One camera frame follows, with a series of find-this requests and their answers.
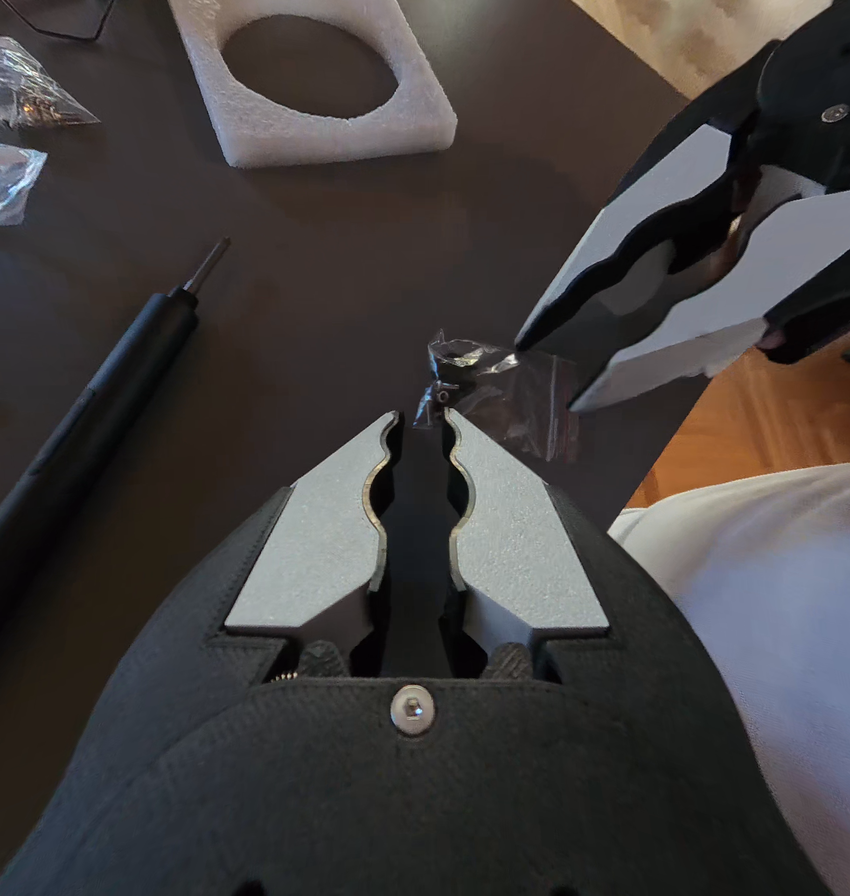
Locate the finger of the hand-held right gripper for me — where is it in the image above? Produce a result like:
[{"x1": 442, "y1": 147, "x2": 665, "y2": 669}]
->
[
  {"x1": 567, "y1": 188, "x2": 850, "y2": 415},
  {"x1": 515, "y1": 123, "x2": 749, "y2": 352}
]

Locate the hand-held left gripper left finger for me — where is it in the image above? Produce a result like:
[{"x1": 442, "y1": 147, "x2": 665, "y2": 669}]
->
[{"x1": 224, "y1": 411, "x2": 404, "y2": 641}]

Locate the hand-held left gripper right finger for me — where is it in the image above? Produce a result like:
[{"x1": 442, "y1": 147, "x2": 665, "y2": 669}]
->
[{"x1": 442, "y1": 408, "x2": 611, "y2": 650}]

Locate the small clear zip bag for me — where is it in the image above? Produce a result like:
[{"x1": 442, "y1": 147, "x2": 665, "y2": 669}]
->
[{"x1": 412, "y1": 329, "x2": 581, "y2": 464}]

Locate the dark brown desk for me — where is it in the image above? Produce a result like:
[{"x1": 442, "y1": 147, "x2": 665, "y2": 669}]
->
[{"x1": 0, "y1": 0, "x2": 709, "y2": 891}]

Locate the beige rug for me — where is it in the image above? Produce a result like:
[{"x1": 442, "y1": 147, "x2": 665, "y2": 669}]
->
[{"x1": 572, "y1": 0, "x2": 833, "y2": 99}]

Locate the black screwdriver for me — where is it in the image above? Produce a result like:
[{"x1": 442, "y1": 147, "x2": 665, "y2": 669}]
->
[{"x1": 0, "y1": 237, "x2": 233, "y2": 655}]

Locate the clear labelled bag of screws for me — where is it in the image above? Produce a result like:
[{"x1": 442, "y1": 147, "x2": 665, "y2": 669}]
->
[{"x1": 0, "y1": 143, "x2": 49, "y2": 233}]

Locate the crumpled clear bag of screws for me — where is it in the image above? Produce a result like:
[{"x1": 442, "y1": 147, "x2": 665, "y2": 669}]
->
[{"x1": 0, "y1": 35, "x2": 102, "y2": 132}]

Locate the white foam frame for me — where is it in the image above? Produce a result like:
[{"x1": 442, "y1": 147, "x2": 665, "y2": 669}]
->
[{"x1": 167, "y1": 0, "x2": 460, "y2": 170}]

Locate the thin black cable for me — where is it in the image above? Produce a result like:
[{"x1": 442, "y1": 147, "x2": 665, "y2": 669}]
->
[{"x1": 1, "y1": 0, "x2": 119, "y2": 43}]

